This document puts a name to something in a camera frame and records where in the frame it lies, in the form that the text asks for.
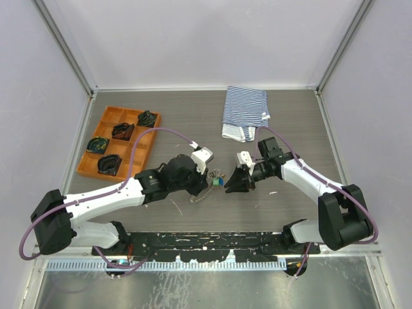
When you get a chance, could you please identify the dark rolled cable top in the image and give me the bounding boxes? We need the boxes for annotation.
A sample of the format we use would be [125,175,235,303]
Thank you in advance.
[136,109,158,127]

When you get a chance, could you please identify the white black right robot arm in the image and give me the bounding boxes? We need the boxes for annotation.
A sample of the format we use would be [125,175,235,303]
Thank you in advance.
[224,137,375,254]

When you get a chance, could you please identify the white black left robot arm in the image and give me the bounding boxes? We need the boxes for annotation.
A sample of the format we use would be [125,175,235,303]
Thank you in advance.
[30,149,213,255]

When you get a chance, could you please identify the orange compartment tray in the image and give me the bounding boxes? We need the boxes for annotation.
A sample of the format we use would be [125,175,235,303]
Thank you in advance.
[77,106,162,182]

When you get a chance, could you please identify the dark rolled cable blue yellow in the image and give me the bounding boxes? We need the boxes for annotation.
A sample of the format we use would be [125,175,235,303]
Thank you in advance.
[86,136,109,155]

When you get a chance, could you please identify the dark rolled cable brown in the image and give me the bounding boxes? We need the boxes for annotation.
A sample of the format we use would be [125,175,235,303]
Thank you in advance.
[111,122,135,141]

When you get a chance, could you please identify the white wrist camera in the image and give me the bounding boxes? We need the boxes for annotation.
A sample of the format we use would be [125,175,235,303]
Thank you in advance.
[236,151,255,169]
[191,147,214,174]

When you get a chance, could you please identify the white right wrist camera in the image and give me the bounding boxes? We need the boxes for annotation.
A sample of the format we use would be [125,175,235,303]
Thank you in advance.
[236,151,255,169]

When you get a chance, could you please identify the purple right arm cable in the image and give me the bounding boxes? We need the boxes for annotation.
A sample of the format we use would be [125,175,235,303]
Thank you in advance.
[254,126,379,277]

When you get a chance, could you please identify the dark rolled cable bottom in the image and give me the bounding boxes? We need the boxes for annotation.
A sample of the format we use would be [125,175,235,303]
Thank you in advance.
[97,154,122,176]

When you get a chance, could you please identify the white slotted cable duct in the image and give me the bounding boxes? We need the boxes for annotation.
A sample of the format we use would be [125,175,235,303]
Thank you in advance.
[45,258,287,272]

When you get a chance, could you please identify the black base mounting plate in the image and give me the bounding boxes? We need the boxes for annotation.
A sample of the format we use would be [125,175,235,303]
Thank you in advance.
[101,232,307,263]

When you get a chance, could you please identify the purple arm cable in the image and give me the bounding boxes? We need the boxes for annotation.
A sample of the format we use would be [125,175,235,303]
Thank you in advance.
[254,126,379,277]
[19,127,200,277]

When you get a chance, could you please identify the striped blue white cloth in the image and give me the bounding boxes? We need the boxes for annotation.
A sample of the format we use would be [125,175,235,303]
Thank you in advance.
[221,86,270,143]

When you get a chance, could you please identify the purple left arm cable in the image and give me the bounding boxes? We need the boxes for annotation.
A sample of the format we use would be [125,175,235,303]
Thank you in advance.
[19,127,200,277]

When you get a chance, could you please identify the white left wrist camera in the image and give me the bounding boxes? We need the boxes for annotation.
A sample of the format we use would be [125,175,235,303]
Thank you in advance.
[191,147,214,174]

